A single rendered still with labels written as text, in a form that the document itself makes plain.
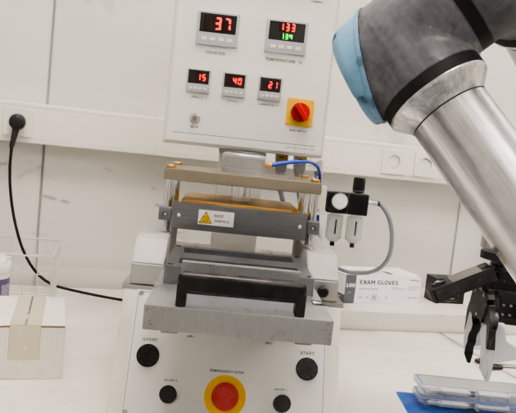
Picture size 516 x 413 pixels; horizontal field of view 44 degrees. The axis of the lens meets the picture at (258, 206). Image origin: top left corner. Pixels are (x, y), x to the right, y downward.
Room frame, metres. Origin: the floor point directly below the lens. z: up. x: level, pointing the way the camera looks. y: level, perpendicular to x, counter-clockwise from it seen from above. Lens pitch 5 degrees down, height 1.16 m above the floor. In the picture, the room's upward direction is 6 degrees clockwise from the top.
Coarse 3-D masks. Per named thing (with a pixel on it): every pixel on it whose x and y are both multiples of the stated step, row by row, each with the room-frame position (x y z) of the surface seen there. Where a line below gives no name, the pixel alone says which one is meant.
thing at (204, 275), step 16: (192, 272) 0.72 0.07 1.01; (192, 288) 0.71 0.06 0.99; (208, 288) 0.71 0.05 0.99; (224, 288) 0.71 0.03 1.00; (240, 288) 0.71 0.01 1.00; (256, 288) 0.71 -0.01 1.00; (272, 288) 0.72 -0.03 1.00; (288, 288) 0.72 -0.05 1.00; (304, 288) 0.72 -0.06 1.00; (176, 304) 0.71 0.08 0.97; (304, 304) 0.72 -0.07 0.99
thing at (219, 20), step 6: (210, 18) 1.28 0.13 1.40; (216, 18) 1.28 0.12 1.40; (222, 18) 1.28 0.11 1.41; (228, 18) 1.29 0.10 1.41; (204, 24) 1.28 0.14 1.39; (210, 24) 1.28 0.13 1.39; (216, 24) 1.28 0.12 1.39; (222, 24) 1.28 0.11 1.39; (228, 24) 1.29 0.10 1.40; (216, 30) 1.28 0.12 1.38; (222, 30) 1.28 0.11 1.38; (228, 30) 1.29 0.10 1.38
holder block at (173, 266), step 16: (176, 256) 0.88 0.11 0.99; (192, 256) 0.90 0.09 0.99; (208, 256) 0.91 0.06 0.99; (224, 256) 0.92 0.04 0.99; (240, 256) 0.97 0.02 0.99; (256, 256) 0.97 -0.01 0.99; (272, 256) 0.97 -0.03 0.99; (288, 256) 0.98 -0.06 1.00; (176, 272) 0.82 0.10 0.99; (304, 272) 0.87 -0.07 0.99
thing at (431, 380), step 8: (416, 376) 1.07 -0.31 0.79; (424, 376) 1.08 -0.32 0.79; (432, 376) 1.08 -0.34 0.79; (440, 376) 1.09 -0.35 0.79; (424, 384) 1.04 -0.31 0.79; (432, 384) 1.04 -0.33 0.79; (440, 384) 1.04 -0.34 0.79; (448, 384) 1.05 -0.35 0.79; (456, 384) 1.05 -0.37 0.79; (464, 384) 1.06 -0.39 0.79; (472, 384) 1.06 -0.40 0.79; (480, 384) 1.07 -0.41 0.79; (488, 384) 1.07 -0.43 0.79; (496, 384) 1.07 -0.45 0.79; (504, 384) 1.08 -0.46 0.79; (512, 384) 1.08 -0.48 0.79; (496, 392) 1.04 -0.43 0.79; (504, 392) 1.04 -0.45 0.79; (512, 392) 1.05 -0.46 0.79
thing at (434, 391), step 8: (424, 392) 1.05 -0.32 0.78; (432, 392) 1.04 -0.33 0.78; (440, 392) 1.04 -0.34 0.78; (448, 392) 1.03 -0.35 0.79; (456, 392) 1.03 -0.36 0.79; (464, 392) 1.03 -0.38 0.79; (472, 392) 1.03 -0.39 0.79; (480, 392) 1.03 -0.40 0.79; (488, 392) 1.03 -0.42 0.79; (480, 400) 1.05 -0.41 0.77; (488, 400) 1.05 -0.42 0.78; (496, 400) 1.04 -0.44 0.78; (504, 400) 1.04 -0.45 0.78; (512, 400) 1.04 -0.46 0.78
